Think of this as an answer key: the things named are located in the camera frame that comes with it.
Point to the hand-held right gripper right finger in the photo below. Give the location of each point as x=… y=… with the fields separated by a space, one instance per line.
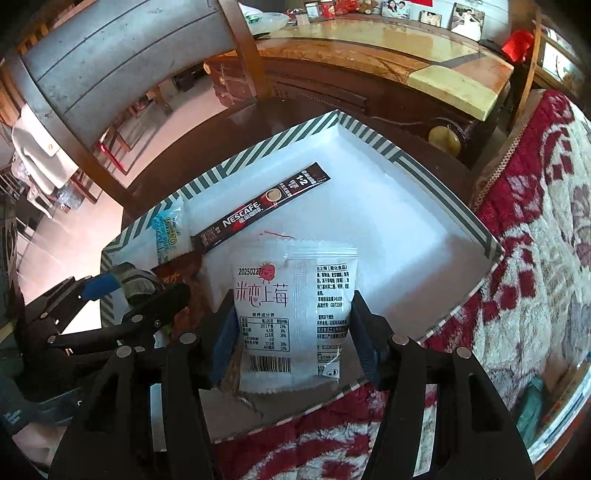
x=367 y=346

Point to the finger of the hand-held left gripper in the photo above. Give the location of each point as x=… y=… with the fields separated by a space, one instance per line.
x=157 y=304
x=99 y=286

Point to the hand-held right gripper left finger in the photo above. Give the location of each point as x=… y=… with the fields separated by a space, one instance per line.
x=224 y=341

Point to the green snack packet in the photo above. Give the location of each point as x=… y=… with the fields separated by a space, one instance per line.
x=136 y=277

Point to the blue snack packet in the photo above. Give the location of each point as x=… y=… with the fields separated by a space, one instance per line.
x=166 y=230

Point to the white strawberry snack packet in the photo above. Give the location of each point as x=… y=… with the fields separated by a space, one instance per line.
x=295 y=295

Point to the striped cardboard box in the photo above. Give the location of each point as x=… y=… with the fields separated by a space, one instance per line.
x=392 y=230

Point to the dark coffee stick packet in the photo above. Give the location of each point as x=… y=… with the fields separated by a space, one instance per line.
x=258 y=205

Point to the clear bag of red snacks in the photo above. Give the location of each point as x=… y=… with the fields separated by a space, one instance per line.
x=196 y=304

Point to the white cloth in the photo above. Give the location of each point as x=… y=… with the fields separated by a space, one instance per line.
x=37 y=152

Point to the red floral blanket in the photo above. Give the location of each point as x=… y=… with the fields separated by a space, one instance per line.
x=531 y=230

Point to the wooden chair with grey back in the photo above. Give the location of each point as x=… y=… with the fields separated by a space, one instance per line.
x=115 y=60

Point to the marble-top wooden cabinet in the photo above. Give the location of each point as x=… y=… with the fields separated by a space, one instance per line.
x=369 y=46

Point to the small framed photo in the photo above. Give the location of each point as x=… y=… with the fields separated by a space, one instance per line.
x=431 y=18

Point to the wooden shelf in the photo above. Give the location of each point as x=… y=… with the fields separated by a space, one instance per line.
x=535 y=55

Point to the red gift box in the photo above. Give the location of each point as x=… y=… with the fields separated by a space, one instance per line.
x=325 y=10

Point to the framed couple photo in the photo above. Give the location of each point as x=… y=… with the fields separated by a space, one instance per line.
x=397 y=8

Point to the brown teddy bear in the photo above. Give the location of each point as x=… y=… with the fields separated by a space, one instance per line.
x=367 y=5

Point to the large framed wedding photo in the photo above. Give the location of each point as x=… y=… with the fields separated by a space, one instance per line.
x=468 y=21

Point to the white floral storage box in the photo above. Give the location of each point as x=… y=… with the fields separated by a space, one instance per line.
x=561 y=64

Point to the red stuffed toy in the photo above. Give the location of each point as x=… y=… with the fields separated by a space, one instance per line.
x=346 y=4

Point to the red wall banner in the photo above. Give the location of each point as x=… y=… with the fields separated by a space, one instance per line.
x=425 y=2

